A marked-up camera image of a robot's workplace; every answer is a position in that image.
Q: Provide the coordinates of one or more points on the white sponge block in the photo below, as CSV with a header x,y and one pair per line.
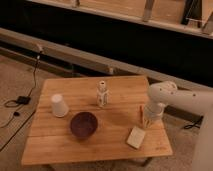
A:
x,y
136,137

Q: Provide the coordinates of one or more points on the wooden table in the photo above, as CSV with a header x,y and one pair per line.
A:
x,y
50,140

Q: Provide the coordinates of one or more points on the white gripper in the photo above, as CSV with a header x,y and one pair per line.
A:
x,y
153,112

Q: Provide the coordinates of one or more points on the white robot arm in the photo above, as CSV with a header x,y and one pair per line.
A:
x,y
199,102

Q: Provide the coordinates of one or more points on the white paper cup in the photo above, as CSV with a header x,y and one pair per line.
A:
x,y
59,106

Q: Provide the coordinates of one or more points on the dark purple bowl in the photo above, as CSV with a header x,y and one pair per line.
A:
x,y
83,125

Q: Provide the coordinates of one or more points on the black power adapter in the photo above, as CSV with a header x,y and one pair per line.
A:
x,y
23,100

